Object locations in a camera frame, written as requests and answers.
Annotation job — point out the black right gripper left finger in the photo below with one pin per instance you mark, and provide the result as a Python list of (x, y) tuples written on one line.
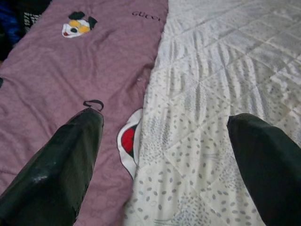
[(47, 188)]

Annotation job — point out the purple cartoon print blanket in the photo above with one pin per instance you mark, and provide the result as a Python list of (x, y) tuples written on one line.
[(82, 70)]

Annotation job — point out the white quilted mattress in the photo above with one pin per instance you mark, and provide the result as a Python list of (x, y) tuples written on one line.
[(211, 82)]

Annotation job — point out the blue fabric item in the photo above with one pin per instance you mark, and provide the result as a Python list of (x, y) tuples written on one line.
[(9, 26)]

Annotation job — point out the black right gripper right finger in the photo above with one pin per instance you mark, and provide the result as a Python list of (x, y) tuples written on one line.
[(275, 183)]

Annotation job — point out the black white-printed bag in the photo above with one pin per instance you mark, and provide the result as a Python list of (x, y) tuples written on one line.
[(30, 20)]

